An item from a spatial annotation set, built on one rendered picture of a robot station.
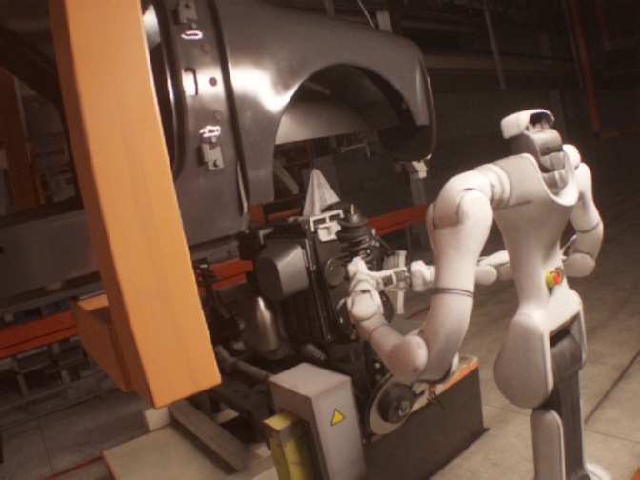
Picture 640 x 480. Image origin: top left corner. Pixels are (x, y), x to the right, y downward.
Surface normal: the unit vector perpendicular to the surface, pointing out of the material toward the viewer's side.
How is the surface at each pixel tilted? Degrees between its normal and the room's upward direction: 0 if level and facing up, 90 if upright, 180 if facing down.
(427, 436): 90
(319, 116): 90
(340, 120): 90
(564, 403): 87
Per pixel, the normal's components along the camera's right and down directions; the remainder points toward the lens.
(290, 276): 0.26, 0.09
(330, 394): 0.58, 0.00
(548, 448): -0.83, 0.24
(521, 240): -0.69, 0.36
